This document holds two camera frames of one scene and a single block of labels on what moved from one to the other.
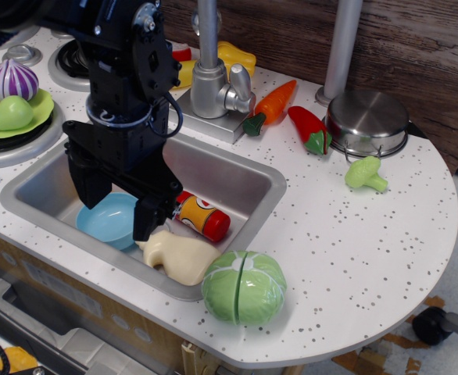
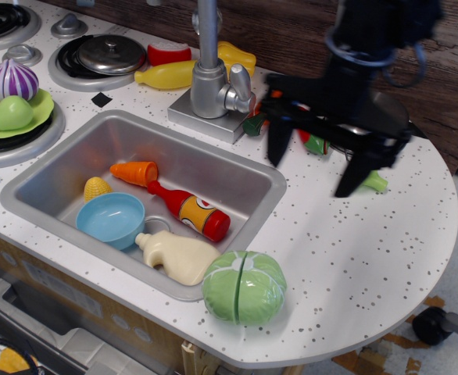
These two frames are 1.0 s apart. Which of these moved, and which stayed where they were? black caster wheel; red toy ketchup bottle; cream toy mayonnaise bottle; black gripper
Moved: black gripper
Stayed: red toy ketchup bottle; cream toy mayonnaise bottle; black caster wheel
